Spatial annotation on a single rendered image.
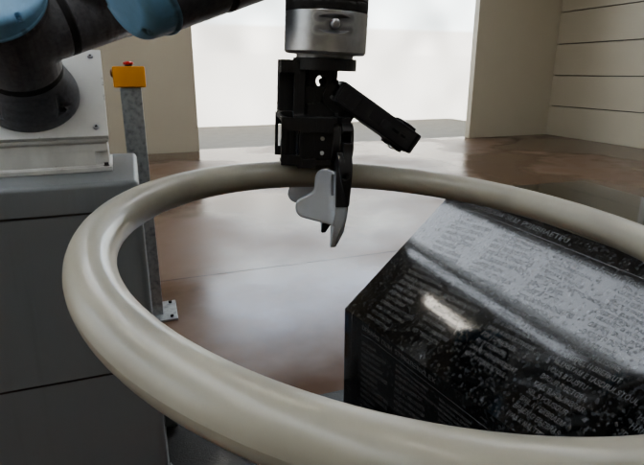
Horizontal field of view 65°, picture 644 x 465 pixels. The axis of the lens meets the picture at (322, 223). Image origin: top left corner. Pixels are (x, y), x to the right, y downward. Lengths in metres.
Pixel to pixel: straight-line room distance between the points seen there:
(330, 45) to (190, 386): 0.41
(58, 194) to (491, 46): 8.32
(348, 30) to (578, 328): 0.48
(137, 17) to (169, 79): 6.60
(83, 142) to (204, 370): 1.03
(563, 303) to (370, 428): 0.63
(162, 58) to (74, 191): 6.13
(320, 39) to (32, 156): 0.82
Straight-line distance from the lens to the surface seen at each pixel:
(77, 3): 1.12
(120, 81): 2.18
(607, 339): 0.74
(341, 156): 0.56
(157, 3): 0.57
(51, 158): 1.23
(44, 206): 1.12
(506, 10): 9.21
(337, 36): 0.55
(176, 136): 7.24
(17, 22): 1.06
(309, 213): 0.58
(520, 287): 0.84
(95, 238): 0.34
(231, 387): 0.20
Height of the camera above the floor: 1.06
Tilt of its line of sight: 17 degrees down
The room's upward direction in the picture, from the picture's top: straight up
